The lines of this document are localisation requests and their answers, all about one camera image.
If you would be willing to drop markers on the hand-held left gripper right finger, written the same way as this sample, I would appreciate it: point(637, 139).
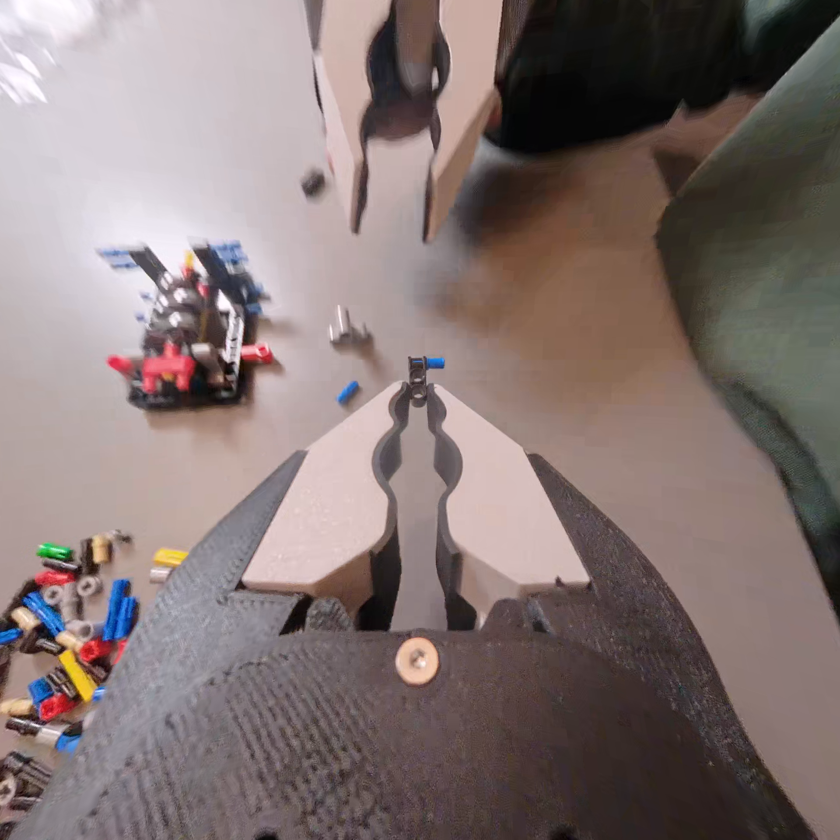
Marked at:
point(512, 518)

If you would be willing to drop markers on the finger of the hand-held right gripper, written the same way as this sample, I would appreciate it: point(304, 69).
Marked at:
point(341, 72)
point(469, 85)

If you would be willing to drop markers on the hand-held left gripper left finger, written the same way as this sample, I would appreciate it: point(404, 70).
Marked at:
point(328, 518)

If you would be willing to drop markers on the black lego connector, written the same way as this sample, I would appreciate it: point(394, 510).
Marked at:
point(417, 384)

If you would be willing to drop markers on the person's right forearm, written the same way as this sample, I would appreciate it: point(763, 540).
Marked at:
point(794, 33)

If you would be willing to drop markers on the small black lego piece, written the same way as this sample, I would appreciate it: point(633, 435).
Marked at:
point(313, 182)

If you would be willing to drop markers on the grey lego connector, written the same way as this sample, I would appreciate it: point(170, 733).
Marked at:
point(344, 328)

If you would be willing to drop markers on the partly built lego model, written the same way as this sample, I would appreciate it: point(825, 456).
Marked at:
point(184, 334)

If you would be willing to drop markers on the pile of loose lego pieces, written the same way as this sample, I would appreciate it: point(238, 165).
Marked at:
point(59, 643)

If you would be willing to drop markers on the clear plastic bag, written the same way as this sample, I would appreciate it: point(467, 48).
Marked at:
point(33, 46)

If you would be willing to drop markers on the green garment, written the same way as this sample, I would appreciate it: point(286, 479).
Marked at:
point(768, 328)

